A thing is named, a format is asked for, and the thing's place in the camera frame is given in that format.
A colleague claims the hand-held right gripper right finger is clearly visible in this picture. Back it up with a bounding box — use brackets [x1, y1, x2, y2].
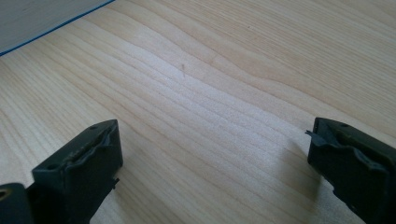
[305, 117, 396, 224]

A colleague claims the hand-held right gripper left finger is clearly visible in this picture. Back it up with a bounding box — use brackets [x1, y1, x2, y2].
[26, 119, 123, 224]

